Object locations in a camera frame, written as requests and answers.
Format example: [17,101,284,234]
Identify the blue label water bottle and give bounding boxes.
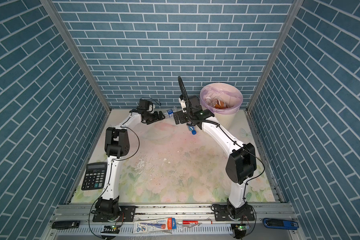
[165,107,178,118]

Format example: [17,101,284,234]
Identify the amber small bottle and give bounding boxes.
[212,99,229,109]

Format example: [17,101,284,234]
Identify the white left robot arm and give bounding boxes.
[91,110,165,222]

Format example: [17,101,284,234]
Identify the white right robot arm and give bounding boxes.
[179,94,257,210]

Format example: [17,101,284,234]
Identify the white bin with pink liner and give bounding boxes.
[200,83,244,130]

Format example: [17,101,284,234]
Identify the blue red label bottle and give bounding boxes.
[188,125,197,135]

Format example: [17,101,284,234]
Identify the black calculator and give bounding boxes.
[81,162,108,191]

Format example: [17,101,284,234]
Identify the white glue tube package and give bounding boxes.
[133,218,177,234]

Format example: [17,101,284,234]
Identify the blue black device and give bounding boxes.
[263,218,299,231]

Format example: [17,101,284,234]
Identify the black remote control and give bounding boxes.
[51,221,81,230]

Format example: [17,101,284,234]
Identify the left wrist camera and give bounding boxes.
[137,99,155,113]

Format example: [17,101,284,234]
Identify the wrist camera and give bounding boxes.
[179,97,188,113]
[137,99,155,113]

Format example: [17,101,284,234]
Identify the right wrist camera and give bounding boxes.
[179,97,188,113]

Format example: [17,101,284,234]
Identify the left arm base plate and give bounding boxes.
[91,205,137,223]

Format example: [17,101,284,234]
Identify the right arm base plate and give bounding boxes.
[211,204,256,222]

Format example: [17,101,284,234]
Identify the red handled tool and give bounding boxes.
[179,220,213,227]

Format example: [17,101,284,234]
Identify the white slotted cable duct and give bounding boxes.
[55,224,233,237]

